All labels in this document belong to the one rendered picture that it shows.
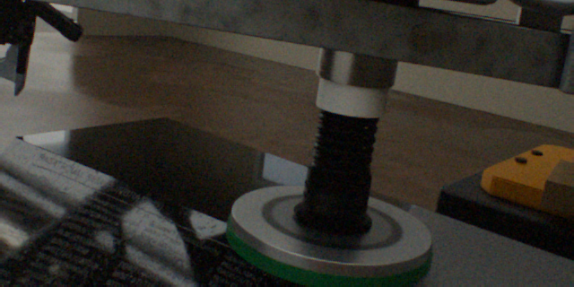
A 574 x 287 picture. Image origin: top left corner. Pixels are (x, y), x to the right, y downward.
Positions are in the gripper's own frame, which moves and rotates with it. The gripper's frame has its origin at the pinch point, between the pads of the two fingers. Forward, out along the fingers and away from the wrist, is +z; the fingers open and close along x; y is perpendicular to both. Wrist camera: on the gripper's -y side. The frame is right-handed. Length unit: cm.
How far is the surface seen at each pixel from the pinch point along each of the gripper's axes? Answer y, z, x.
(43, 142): -5.6, 2.5, 21.1
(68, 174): -9.9, 3.4, 31.6
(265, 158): -41.0, -0.1, 24.0
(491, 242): -63, -3, 58
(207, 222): -27, 1, 50
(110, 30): -52, 107, -792
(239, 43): -221, 86, -735
